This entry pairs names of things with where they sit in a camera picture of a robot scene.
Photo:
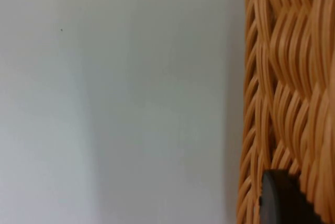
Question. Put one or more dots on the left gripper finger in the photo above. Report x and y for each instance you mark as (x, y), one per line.
(282, 203)

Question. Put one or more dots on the pale brown wicker basket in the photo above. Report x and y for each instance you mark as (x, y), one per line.
(288, 77)

